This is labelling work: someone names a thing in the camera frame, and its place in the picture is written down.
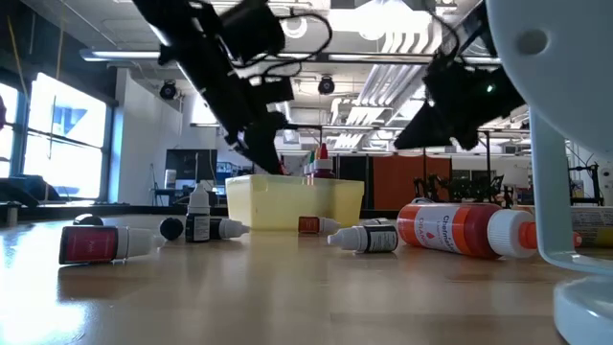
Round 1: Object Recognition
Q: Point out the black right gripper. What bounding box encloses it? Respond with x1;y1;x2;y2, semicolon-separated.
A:
393;59;485;151

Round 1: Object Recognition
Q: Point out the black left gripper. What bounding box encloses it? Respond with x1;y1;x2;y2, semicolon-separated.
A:
191;47;296;176

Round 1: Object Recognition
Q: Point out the large red food coloring bottle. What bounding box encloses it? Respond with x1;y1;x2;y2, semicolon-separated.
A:
313;142;336;179

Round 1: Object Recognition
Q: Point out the large orange food coloring bottle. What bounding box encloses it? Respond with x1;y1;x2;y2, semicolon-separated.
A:
396;200;583;261

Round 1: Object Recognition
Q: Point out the orange partition panel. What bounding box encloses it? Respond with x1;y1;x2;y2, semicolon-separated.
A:
372;153;452;205

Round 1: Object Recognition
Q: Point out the yellow plastic bin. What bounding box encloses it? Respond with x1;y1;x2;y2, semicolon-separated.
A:
224;173;366;233

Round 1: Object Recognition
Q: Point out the black monitor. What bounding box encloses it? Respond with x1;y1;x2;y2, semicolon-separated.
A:
165;148;219;192

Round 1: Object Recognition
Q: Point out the black partition panel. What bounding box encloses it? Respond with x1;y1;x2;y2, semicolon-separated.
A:
334;152;374;211

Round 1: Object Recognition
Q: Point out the small orange label dropper bottle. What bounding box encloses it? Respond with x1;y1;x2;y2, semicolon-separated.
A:
297;215;343;236

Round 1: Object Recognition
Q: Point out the small black label dropper bottle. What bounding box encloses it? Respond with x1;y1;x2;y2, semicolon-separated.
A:
327;223;399;255

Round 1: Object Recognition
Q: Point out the ceiling light strip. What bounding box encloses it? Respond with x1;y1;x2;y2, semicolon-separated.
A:
79;47;162;62

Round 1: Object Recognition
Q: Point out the bright window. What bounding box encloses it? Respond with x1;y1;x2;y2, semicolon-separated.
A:
0;80;20;179
22;71;109;201

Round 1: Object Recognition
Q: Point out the small red label dropper bottle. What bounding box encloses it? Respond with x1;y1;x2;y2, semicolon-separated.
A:
58;224;167;265

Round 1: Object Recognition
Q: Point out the black background station frame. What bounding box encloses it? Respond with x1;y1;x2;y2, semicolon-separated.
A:
286;123;492;179

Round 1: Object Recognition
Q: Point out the white cable coil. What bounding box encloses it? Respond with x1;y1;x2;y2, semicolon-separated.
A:
281;13;308;39

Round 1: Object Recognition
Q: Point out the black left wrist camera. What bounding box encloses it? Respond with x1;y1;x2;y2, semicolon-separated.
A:
218;0;287;64

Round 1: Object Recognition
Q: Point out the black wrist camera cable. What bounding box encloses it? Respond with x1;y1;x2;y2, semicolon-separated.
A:
229;12;334;81

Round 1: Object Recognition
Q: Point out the black metal table frame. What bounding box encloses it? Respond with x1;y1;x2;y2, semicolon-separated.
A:
0;200;418;224

